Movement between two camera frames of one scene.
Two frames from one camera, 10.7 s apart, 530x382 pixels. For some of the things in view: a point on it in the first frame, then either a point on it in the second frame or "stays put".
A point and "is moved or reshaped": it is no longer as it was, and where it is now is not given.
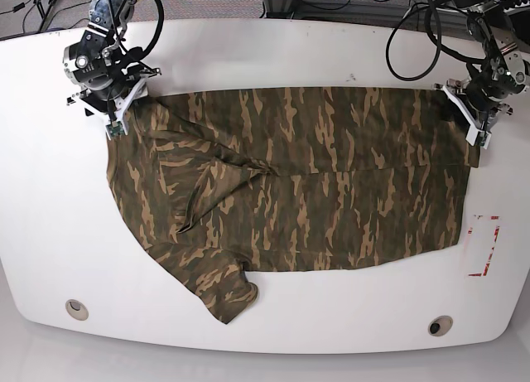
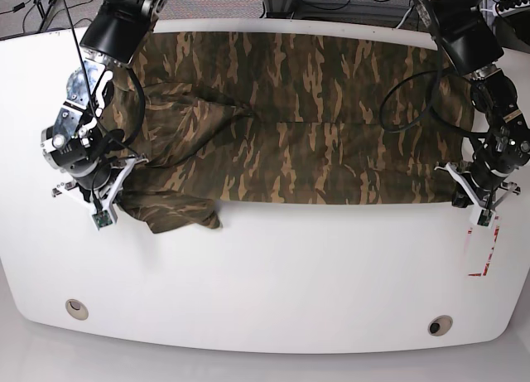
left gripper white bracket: x=120 y=113 -> x=69 y=191
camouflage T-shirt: x=224 y=182 is moved or reshaped
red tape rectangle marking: x=496 y=236 stays put
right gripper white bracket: x=452 y=110 -> x=482 y=214
